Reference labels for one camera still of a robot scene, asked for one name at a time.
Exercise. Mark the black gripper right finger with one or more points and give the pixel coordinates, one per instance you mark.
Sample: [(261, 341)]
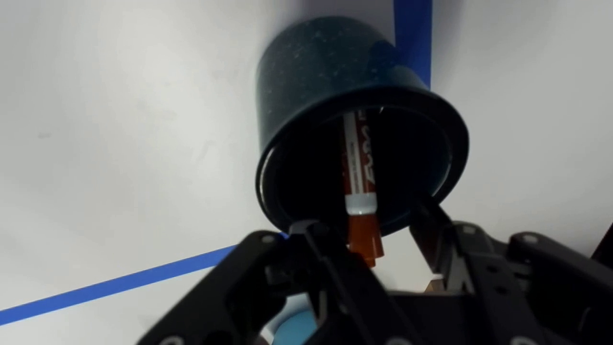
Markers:
[(542, 289)]

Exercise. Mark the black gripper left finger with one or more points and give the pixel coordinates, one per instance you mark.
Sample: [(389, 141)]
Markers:
[(223, 289)]

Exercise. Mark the orange red marker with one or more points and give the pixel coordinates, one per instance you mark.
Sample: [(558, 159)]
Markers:
[(360, 166)]

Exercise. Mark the dark teal speckled cup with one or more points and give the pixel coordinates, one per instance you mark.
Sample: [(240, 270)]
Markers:
[(307, 78)]

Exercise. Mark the light blue bowl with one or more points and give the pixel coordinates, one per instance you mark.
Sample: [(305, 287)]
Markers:
[(293, 329)]

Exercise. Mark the short blue tape line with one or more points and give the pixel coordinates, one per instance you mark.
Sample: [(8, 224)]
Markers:
[(96, 291)]

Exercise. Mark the long blue tape line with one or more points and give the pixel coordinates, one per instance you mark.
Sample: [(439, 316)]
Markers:
[(412, 32)]

